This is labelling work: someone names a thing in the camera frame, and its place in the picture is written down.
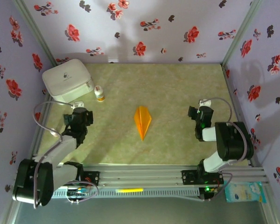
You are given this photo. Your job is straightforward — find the orange paper sheet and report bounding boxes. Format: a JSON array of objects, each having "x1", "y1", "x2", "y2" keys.
[{"x1": 133, "y1": 105, "x2": 152, "y2": 141}]

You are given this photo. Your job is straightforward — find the grey slotted cable duct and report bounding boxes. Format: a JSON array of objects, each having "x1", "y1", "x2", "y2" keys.
[{"x1": 52, "y1": 188, "x2": 200, "y2": 199}]

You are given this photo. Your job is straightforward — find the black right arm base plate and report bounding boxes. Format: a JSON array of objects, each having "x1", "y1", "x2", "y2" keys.
[{"x1": 181, "y1": 170, "x2": 224, "y2": 186}]

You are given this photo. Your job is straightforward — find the white pill bottle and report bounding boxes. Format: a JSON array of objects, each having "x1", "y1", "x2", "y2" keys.
[{"x1": 94, "y1": 85, "x2": 106, "y2": 102}]

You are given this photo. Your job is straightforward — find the aluminium side rail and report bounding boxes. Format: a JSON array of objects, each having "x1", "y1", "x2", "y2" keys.
[
  {"x1": 223, "y1": 64, "x2": 266, "y2": 168},
  {"x1": 25, "y1": 92, "x2": 56, "y2": 170}
]

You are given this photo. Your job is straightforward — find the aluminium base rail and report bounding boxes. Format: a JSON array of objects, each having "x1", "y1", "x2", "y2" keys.
[{"x1": 14, "y1": 164, "x2": 270, "y2": 187}]

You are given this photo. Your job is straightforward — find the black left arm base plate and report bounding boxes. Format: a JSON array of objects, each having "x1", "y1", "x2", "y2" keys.
[{"x1": 78, "y1": 171, "x2": 100, "y2": 187}]

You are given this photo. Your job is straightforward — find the yellow marker pen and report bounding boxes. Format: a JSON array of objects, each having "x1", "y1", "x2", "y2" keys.
[{"x1": 116, "y1": 188, "x2": 144, "y2": 193}]

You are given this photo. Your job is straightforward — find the blue wet wipes packet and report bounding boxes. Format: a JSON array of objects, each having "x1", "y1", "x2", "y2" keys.
[{"x1": 224, "y1": 181, "x2": 267, "y2": 203}]

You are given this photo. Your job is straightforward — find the aluminium frame post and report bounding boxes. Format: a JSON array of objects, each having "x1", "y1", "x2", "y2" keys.
[
  {"x1": 221, "y1": 0, "x2": 265, "y2": 66},
  {"x1": 12, "y1": 0, "x2": 58, "y2": 67}
]

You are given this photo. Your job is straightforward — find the white zip pouch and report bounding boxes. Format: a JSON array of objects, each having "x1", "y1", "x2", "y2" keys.
[{"x1": 42, "y1": 58, "x2": 95, "y2": 105}]

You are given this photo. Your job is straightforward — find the grey left arm cable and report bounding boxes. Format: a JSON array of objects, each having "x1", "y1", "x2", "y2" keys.
[{"x1": 32, "y1": 101, "x2": 100, "y2": 208}]

